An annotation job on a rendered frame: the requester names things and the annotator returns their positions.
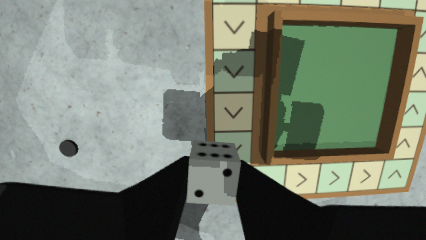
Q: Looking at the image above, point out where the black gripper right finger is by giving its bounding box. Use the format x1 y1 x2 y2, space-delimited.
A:
236 160 426 240

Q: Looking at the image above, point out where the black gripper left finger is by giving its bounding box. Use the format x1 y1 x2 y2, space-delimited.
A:
0 156 190 240

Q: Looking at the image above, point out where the white die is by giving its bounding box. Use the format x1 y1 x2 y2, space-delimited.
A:
186 140 241 206

